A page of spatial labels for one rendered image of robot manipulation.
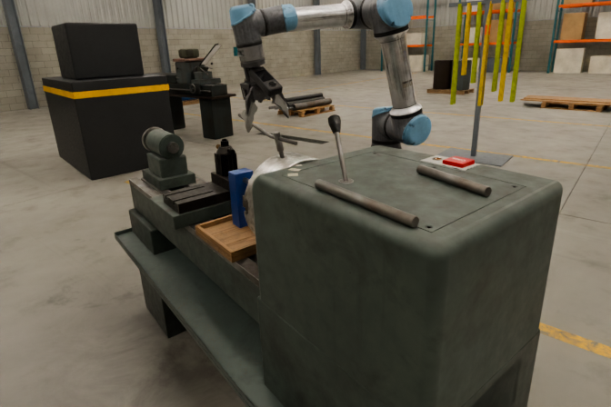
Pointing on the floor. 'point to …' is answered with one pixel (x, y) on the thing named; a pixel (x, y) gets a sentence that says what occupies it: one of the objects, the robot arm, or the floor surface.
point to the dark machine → (104, 98)
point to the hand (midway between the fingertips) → (270, 125)
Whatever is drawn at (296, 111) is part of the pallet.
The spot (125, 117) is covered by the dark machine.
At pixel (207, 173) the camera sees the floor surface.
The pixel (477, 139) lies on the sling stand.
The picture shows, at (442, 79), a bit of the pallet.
